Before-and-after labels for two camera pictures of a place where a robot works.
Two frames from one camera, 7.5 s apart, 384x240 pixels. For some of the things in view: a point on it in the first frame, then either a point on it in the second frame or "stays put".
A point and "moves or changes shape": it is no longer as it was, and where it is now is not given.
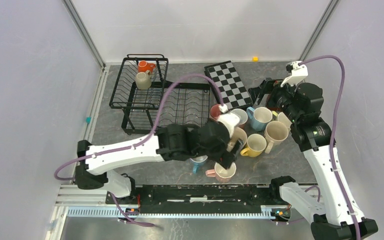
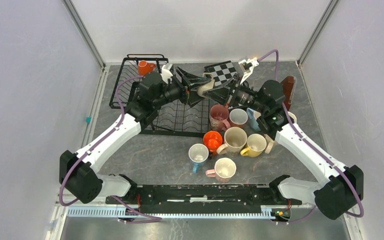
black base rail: [200, 196] stays put
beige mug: [143, 80] moves or changes shape
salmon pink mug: [243, 117] stays put
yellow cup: [256, 144] stays put
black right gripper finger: [269, 84] → [233, 82]
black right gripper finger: [256, 94] → [219, 95]
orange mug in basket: [143, 66] stays put
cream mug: [238, 133] stays put
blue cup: [197, 161] stays put
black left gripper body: [226, 158] → [176, 91]
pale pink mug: [222, 174] stays put
